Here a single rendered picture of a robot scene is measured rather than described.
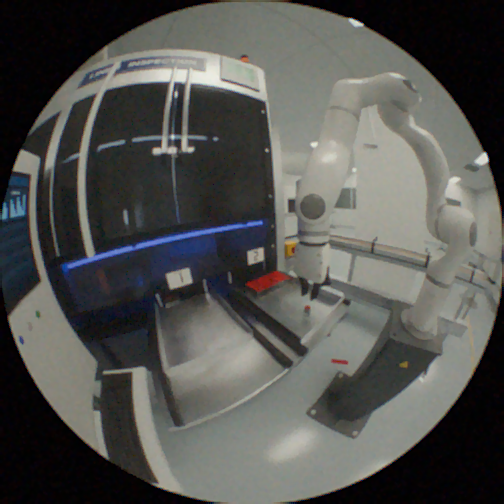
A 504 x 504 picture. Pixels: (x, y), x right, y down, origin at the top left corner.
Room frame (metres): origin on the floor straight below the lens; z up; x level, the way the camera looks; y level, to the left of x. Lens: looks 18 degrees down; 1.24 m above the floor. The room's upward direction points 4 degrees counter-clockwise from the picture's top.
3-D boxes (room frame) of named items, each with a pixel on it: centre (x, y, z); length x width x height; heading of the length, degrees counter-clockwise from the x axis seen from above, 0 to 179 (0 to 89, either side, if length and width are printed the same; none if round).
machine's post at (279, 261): (0.74, -0.14, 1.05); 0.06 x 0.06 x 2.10; 34
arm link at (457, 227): (0.13, -0.59, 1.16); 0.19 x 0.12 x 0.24; 156
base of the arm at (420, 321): (0.16, -0.60, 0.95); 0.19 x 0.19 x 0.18
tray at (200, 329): (0.36, 0.22, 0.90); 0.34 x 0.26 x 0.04; 34
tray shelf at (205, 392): (0.40, 0.04, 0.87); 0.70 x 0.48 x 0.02; 124
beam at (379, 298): (0.57, -1.20, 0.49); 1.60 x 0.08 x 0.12; 34
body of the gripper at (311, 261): (0.35, -0.16, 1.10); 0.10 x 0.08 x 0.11; 34
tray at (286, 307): (0.46, -0.13, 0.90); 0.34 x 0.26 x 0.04; 33
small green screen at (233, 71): (0.61, -0.01, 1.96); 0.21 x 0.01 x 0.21; 124
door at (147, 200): (0.34, 0.44, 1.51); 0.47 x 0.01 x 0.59; 124
